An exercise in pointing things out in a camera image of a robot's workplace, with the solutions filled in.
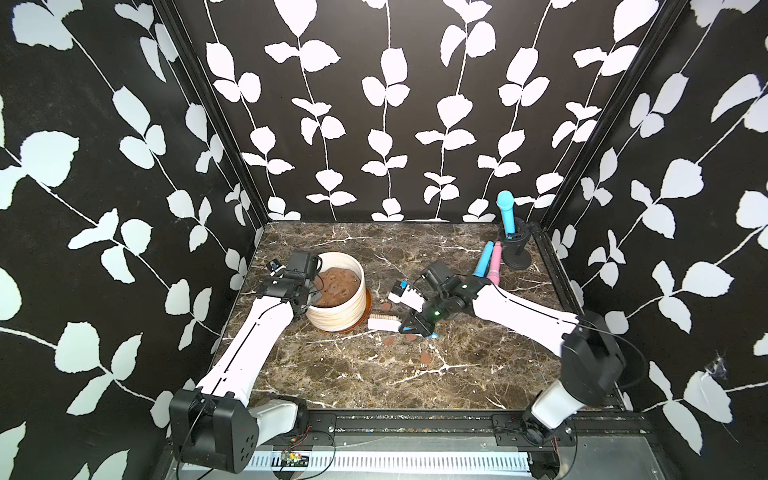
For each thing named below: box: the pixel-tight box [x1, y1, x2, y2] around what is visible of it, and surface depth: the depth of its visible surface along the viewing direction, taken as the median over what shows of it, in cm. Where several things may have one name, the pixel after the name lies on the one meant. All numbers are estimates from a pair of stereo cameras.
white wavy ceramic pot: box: [305, 252, 366, 332], surface depth 85 cm
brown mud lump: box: [313, 267, 361, 308], surface depth 91 cm
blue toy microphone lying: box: [472, 241, 495, 278], surface depth 109 cm
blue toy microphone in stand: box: [496, 190, 516, 238], surface depth 88 cm
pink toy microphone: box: [487, 241, 503, 286], surface depth 109 cm
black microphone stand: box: [502, 217, 532, 270], surface depth 109 cm
